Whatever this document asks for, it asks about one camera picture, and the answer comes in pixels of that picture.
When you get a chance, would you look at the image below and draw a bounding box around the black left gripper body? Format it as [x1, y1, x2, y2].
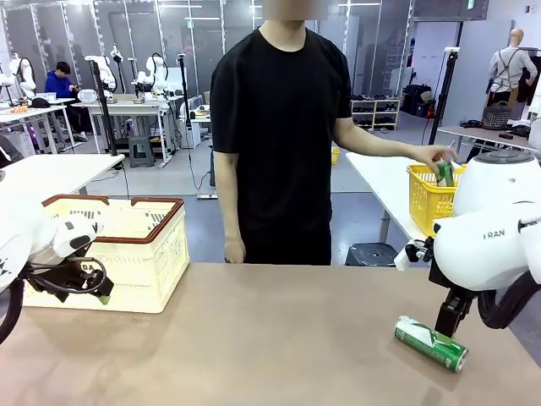
[29, 255, 109, 305]

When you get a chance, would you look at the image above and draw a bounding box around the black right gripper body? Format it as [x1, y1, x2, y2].
[429, 255, 478, 316]

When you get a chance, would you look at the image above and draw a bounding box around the silver and green soda can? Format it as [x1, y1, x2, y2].
[394, 315, 469, 374]

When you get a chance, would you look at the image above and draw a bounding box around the person's right forearm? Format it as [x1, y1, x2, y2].
[221, 189, 245, 240]

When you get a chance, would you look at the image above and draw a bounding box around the person's left forearm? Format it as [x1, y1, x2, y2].
[357, 129, 419, 164]

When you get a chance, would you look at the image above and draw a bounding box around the cream shopping basket brown rim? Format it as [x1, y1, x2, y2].
[23, 194, 191, 315]

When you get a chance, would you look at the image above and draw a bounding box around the yellow plastic basket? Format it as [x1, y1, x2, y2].
[406, 163, 468, 238]

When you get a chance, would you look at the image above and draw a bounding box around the white table with yellow basket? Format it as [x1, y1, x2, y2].
[345, 151, 466, 255]

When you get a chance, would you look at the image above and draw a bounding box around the dark wicker basket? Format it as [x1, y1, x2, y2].
[481, 101, 512, 131]

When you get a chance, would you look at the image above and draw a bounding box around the person's right hand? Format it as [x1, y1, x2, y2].
[223, 236, 247, 264]

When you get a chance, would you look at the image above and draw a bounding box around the person's left hand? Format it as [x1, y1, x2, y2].
[412, 145, 460, 174]

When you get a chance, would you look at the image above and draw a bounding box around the white side table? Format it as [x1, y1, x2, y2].
[0, 154, 127, 200]

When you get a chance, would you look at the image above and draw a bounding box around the grey step stool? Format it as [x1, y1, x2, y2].
[128, 134, 153, 169]

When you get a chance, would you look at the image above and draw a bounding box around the grey table with clutter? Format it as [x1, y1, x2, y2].
[434, 124, 541, 162]

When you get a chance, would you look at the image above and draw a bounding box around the white desk with laptop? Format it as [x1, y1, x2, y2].
[0, 99, 77, 156]

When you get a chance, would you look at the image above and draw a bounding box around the white workbench with robots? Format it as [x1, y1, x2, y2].
[74, 95, 185, 168]

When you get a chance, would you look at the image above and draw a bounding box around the white computer case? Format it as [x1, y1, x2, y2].
[185, 95, 204, 149]

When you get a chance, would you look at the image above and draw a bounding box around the seated person blue hoodie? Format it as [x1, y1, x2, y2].
[44, 61, 92, 143]

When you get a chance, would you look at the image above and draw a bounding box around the black bags pile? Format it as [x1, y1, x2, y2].
[401, 83, 434, 118]

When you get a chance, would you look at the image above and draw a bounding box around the wooden shoe rack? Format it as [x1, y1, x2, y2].
[349, 97, 402, 131]

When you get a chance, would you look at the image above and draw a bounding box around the thin black stand pole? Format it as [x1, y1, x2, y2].
[179, 52, 194, 149]

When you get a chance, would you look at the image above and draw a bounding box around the black tripod pole white head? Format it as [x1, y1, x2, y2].
[426, 47, 462, 147]

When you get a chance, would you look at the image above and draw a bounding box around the mannequin with apron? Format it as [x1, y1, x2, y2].
[485, 28, 540, 107]

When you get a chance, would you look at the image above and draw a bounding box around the person in black t-shirt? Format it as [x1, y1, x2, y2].
[210, 0, 354, 266]

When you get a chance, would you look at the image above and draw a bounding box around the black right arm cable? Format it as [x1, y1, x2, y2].
[477, 272, 541, 331]

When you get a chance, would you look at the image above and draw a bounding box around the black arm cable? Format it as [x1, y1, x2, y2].
[477, 272, 541, 331]
[0, 278, 25, 346]

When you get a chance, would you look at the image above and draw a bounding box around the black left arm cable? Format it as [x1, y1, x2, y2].
[0, 278, 25, 346]

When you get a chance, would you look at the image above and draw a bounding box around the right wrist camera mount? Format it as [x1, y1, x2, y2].
[396, 238, 436, 271]

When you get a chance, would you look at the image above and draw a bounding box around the black camera tripod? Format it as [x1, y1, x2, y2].
[90, 63, 119, 157]

